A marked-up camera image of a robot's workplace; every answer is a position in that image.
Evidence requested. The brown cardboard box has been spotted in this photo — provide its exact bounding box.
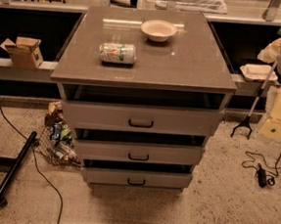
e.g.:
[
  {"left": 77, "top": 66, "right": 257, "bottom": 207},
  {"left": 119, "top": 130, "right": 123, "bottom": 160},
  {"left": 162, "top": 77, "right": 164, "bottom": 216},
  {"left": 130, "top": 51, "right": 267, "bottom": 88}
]
[{"left": 0, "top": 36, "right": 43, "bottom": 69}]

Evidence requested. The white paper bowl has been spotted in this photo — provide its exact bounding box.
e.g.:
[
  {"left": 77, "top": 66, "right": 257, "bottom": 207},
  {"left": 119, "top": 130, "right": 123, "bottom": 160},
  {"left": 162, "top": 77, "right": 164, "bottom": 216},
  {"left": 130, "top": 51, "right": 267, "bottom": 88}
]
[{"left": 141, "top": 20, "right": 177, "bottom": 43}]

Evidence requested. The grey drawer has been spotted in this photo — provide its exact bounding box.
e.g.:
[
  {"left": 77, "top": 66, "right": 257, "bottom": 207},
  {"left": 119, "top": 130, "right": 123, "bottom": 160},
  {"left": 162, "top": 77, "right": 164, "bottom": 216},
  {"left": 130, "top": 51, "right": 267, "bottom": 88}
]
[
  {"left": 81, "top": 167, "right": 192, "bottom": 189},
  {"left": 62, "top": 101, "right": 223, "bottom": 136},
  {"left": 73, "top": 140, "right": 204, "bottom": 165}
]

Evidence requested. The grabber reacher stick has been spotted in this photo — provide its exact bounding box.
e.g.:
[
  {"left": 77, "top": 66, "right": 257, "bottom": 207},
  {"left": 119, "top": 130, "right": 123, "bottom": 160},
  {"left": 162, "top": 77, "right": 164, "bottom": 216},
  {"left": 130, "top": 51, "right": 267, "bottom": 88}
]
[{"left": 230, "top": 23, "right": 281, "bottom": 143}]

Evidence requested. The white foam takeout container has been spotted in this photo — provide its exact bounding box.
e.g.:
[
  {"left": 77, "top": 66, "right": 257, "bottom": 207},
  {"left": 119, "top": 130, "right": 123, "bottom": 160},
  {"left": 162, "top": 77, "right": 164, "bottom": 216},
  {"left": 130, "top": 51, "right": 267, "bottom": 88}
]
[{"left": 240, "top": 64, "right": 271, "bottom": 82}]

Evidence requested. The clear plastic tray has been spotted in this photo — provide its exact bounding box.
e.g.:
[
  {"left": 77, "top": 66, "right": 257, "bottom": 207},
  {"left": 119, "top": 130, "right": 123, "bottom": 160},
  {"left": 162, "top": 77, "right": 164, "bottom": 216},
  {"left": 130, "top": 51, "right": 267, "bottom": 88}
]
[{"left": 155, "top": 0, "right": 228, "bottom": 15}]

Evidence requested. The grey bottom drawer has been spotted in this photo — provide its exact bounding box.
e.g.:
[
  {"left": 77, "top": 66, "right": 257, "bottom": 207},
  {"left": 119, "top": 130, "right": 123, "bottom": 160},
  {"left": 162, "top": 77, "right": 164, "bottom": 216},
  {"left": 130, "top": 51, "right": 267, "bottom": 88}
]
[{"left": 81, "top": 167, "right": 192, "bottom": 189}]

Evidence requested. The black power adapter with cable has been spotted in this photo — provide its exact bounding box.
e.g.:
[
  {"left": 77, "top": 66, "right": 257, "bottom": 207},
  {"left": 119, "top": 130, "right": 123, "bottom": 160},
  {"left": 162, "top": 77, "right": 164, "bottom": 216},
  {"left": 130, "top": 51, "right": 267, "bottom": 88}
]
[{"left": 239, "top": 119, "right": 281, "bottom": 190}]

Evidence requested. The grey top drawer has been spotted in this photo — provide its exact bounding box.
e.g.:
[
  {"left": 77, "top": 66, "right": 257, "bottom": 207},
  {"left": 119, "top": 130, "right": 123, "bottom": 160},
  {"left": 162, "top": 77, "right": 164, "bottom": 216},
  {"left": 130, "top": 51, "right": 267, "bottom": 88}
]
[{"left": 62, "top": 101, "right": 223, "bottom": 136}]

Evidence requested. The green white soda can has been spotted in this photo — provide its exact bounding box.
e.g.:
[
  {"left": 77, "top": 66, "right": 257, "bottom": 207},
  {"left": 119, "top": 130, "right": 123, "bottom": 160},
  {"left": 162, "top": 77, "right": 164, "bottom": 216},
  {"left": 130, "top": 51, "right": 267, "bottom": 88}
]
[{"left": 99, "top": 42, "right": 137, "bottom": 65}]

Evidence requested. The wire basket with trash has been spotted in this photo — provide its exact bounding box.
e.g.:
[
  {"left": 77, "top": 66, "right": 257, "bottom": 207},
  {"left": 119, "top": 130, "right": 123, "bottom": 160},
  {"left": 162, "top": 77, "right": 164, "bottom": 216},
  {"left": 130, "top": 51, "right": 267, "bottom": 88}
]
[{"left": 37, "top": 101, "right": 81, "bottom": 166}]

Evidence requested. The black metal leg bar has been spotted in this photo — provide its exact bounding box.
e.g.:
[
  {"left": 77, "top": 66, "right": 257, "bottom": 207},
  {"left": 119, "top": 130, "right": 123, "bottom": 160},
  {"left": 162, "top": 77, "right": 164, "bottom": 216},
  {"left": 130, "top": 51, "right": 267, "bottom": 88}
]
[{"left": 0, "top": 131, "right": 37, "bottom": 207}]

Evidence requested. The grey drawer cabinet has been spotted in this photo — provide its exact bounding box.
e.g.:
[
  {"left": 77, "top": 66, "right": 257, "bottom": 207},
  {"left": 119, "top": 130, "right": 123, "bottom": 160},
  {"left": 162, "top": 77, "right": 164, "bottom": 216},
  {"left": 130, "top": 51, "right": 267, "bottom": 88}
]
[{"left": 41, "top": 0, "right": 244, "bottom": 202}]

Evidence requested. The black floor cable left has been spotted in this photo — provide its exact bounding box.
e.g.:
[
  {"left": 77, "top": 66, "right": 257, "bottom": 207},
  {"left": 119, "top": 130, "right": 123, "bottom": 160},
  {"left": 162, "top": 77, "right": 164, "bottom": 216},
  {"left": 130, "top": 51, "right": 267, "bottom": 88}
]
[{"left": 0, "top": 81, "right": 74, "bottom": 224}]

